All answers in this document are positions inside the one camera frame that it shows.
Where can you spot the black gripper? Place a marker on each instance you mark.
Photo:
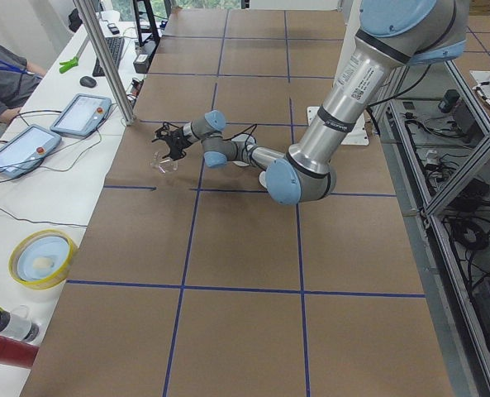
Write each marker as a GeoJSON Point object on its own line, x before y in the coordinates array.
{"type": "Point", "coordinates": [178, 136]}

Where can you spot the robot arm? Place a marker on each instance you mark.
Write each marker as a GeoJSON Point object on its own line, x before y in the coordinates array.
{"type": "Point", "coordinates": [391, 34]}

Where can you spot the far teach pendant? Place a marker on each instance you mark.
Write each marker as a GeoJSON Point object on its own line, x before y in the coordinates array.
{"type": "Point", "coordinates": [82, 116]}

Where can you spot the teach pendant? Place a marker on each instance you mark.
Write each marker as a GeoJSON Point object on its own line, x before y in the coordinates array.
{"type": "Point", "coordinates": [24, 152]}
{"type": "Point", "coordinates": [82, 116]}

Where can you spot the black computer mouse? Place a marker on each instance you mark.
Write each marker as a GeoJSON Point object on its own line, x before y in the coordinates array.
{"type": "Point", "coordinates": [88, 82]}

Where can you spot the green clamp tool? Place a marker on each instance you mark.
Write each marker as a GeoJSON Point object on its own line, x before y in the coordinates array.
{"type": "Point", "coordinates": [67, 65]}

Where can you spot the near teach pendant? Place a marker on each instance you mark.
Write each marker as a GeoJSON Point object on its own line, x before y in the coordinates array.
{"type": "Point", "coordinates": [24, 152]}

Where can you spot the seated person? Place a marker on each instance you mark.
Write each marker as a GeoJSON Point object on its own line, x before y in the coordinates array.
{"type": "Point", "coordinates": [18, 80]}

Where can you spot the yellow rimmed bowl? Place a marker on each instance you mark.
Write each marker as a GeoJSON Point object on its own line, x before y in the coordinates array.
{"type": "Point", "coordinates": [42, 260]}

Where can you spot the clear water bottle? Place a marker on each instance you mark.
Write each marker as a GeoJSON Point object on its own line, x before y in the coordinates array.
{"type": "Point", "coordinates": [16, 324]}

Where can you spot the red bottle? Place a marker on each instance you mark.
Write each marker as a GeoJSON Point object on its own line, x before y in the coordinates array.
{"type": "Point", "coordinates": [16, 353]}

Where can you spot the aluminium frame post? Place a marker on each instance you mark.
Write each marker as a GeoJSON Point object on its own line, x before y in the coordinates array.
{"type": "Point", "coordinates": [94, 30]}

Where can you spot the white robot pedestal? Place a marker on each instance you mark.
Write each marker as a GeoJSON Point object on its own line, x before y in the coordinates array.
{"type": "Point", "coordinates": [356, 134]}

